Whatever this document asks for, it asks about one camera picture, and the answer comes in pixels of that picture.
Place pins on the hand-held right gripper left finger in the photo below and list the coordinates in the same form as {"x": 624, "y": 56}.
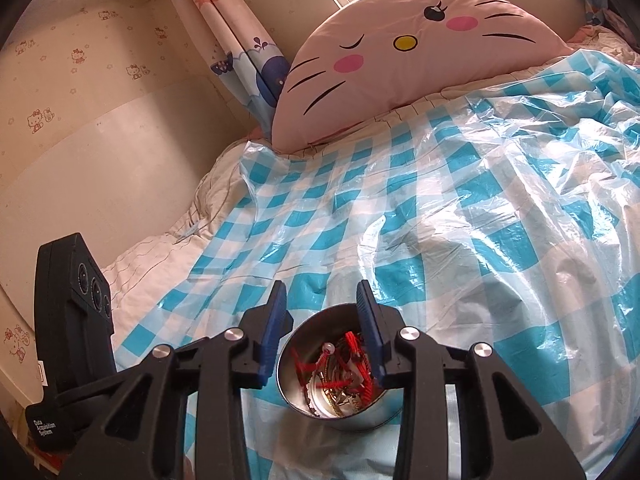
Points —
{"x": 272, "y": 332}

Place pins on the blue checkered plastic sheet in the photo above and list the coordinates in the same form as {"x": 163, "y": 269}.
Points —
{"x": 425, "y": 200}

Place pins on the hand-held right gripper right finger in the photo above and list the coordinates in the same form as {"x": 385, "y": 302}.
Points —
{"x": 369, "y": 332}

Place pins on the pink and blue whale curtain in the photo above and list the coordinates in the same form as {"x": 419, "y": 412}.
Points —
{"x": 235, "y": 35}

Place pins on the round metal tin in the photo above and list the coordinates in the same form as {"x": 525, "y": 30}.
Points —
{"x": 350, "y": 417}

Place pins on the pink cat face pillow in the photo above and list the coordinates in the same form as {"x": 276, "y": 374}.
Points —
{"x": 400, "y": 60}

